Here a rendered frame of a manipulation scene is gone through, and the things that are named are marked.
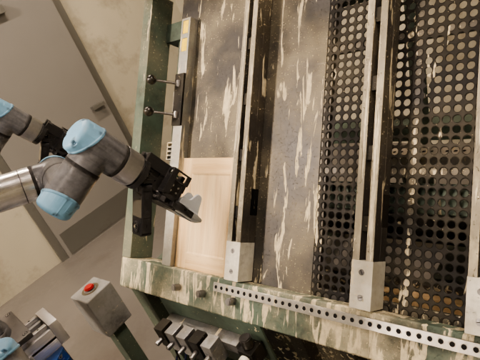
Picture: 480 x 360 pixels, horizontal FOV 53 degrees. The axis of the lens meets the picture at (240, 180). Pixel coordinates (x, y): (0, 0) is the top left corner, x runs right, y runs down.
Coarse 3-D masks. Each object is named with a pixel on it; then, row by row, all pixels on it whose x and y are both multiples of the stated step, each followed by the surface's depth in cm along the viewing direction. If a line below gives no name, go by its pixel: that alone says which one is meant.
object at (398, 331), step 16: (224, 288) 159; (240, 288) 154; (272, 304) 145; (288, 304) 141; (304, 304) 137; (336, 320) 130; (352, 320) 127; (368, 320) 124; (400, 336) 118; (416, 336) 115; (432, 336) 113; (448, 336) 111; (464, 352) 108
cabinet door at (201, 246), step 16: (192, 160) 181; (208, 160) 175; (224, 160) 169; (192, 176) 180; (208, 176) 175; (224, 176) 169; (192, 192) 179; (208, 192) 174; (224, 192) 168; (208, 208) 173; (224, 208) 168; (192, 224) 178; (208, 224) 172; (224, 224) 167; (176, 240) 183; (192, 240) 177; (208, 240) 172; (224, 240) 166; (176, 256) 182; (192, 256) 176; (208, 256) 171; (224, 256) 165; (208, 272) 170
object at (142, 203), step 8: (136, 192) 104; (144, 192) 102; (136, 200) 104; (144, 200) 102; (136, 208) 104; (144, 208) 103; (136, 216) 104; (144, 216) 103; (136, 224) 104; (144, 224) 103; (136, 232) 104; (144, 232) 103
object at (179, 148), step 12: (192, 24) 186; (192, 36) 186; (180, 48) 188; (192, 48) 187; (180, 60) 187; (192, 60) 187; (180, 72) 187; (192, 72) 187; (192, 84) 187; (180, 132) 184; (180, 144) 183; (180, 156) 183; (180, 168) 183; (168, 216) 184; (168, 228) 183; (168, 240) 183; (168, 252) 182; (168, 264) 181
